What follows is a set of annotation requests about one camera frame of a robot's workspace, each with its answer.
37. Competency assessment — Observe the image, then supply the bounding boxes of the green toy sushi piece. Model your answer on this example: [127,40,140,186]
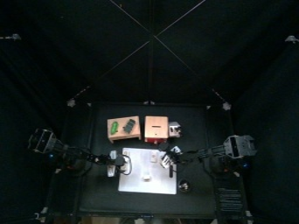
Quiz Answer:
[110,121,120,135]

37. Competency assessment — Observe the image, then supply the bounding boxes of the wooden box with red base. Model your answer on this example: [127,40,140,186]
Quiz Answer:
[144,115,171,144]

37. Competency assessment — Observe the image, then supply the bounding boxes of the small grey white toy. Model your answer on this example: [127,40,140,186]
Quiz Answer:
[168,121,183,138]

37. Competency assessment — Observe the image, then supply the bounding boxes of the wooden sushi serving stand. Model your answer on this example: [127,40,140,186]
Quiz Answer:
[107,115,143,144]

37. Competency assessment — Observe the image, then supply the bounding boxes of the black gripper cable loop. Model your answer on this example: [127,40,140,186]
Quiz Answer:
[122,155,134,176]

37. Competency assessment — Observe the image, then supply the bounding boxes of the dark toy sushi piece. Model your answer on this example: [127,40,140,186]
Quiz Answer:
[123,118,136,135]

